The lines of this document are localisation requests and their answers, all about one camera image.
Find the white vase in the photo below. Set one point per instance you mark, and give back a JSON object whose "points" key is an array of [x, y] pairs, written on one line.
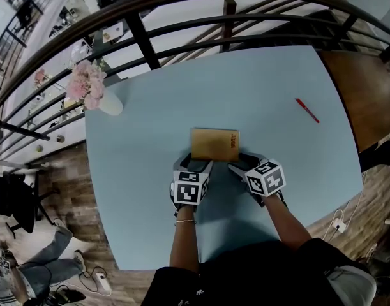
{"points": [[113, 104]]}

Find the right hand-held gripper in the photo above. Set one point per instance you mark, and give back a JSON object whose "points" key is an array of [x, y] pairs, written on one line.
{"points": [[266, 178]]}

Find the brown wooden table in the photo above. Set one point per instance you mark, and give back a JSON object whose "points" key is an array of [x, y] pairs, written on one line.
{"points": [[367, 94]]}

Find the red pen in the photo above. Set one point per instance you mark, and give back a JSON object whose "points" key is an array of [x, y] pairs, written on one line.
{"points": [[307, 110]]}

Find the person's grey garment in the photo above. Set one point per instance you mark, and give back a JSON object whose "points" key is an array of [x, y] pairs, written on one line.
{"points": [[354, 285]]}

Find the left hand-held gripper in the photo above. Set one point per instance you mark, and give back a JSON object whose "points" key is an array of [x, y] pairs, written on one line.
{"points": [[188, 191]]}

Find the person's right forearm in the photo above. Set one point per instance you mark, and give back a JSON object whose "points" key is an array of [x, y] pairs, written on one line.
{"points": [[285, 222]]}

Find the person's black top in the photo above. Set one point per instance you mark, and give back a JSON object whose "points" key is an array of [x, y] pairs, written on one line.
{"points": [[245, 279]]}

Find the white power strip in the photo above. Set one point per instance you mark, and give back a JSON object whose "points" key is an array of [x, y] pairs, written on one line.
{"points": [[102, 281], [338, 225]]}

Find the brown notebook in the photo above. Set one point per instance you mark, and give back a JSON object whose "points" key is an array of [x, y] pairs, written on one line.
{"points": [[214, 143]]}

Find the pink flowers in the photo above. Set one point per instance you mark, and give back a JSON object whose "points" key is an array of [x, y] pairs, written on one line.
{"points": [[86, 84]]}

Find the black metal railing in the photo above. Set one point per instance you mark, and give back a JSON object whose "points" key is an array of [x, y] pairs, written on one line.
{"points": [[140, 33]]}

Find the person's left forearm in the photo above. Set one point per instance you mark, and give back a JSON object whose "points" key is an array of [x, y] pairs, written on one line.
{"points": [[183, 244]]}

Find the black office chair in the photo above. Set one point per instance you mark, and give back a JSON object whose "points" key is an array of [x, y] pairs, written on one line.
{"points": [[12, 199]]}

